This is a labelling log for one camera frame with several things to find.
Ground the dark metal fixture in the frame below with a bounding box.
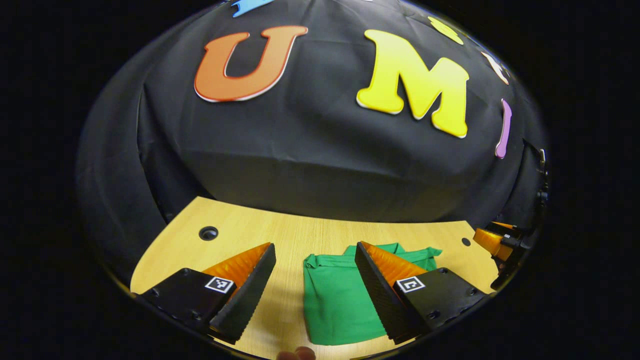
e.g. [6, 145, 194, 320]
[536, 146, 551, 207]

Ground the green T-shirt with blue trim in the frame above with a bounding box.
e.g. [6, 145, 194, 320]
[302, 242, 443, 347]

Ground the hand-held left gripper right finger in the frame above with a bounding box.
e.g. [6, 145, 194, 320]
[353, 240, 489, 346]

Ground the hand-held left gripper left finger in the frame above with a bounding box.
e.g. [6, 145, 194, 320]
[139, 242, 278, 346]

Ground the black backdrop cloth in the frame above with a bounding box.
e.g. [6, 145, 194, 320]
[75, 0, 551, 281]

